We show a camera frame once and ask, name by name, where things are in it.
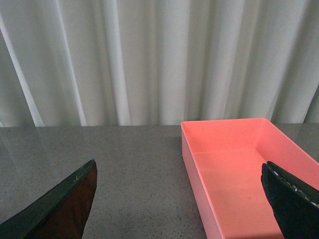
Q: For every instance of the white pleated curtain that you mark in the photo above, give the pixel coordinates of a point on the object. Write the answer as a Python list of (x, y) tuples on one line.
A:
[(146, 62)]

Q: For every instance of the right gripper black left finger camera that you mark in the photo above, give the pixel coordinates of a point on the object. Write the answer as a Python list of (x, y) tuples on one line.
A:
[(61, 213)]

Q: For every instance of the pink plastic box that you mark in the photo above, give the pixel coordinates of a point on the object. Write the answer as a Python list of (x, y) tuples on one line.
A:
[(224, 161)]

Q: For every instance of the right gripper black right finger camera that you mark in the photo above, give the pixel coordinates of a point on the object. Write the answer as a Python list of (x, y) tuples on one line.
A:
[(295, 204)]

